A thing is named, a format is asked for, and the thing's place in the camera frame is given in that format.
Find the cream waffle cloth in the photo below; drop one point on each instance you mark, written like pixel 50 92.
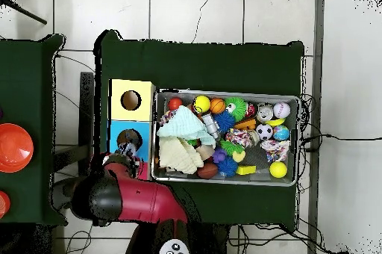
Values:
pixel 176 155

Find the mint green waffle cloth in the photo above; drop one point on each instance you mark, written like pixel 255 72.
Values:
pixel 185 125

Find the yellow ball with seam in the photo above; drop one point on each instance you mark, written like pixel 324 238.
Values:
pixel 278 169

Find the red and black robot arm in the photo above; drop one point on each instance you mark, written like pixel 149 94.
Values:
pixel 143 200

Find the wooden box with three holes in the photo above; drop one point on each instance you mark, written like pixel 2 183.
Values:
pixel 140 110

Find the grey device with red knob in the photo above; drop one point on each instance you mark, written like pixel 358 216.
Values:
pixel 61 191

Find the orange plastic bowl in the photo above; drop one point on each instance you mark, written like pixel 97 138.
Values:
pixel 15 148

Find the red-orange ball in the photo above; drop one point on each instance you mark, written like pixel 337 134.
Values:
pixel 175 103

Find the orange plastic cup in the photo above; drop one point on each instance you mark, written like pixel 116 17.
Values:
pixel 3 204

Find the smooth yellow ball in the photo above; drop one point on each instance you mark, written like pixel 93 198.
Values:
pixel 202 104

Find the small orange basketball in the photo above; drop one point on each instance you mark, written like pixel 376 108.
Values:
pixel 218 105

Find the green spiky toy with eyes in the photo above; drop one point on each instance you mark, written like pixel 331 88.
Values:
pixel 236 108

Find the black rod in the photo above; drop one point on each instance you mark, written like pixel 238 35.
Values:
pixel 27 12

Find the black and white soccer ball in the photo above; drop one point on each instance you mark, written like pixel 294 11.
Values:
pixel 264 131

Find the silver drink can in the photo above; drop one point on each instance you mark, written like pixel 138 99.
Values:
pixel 265 113

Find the globe print ball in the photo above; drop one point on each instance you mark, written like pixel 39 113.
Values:
pixel 281 133

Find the white baseball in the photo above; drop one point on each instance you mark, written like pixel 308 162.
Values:
pixel 281 110

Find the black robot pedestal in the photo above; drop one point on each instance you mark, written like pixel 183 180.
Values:
pixel 209 242

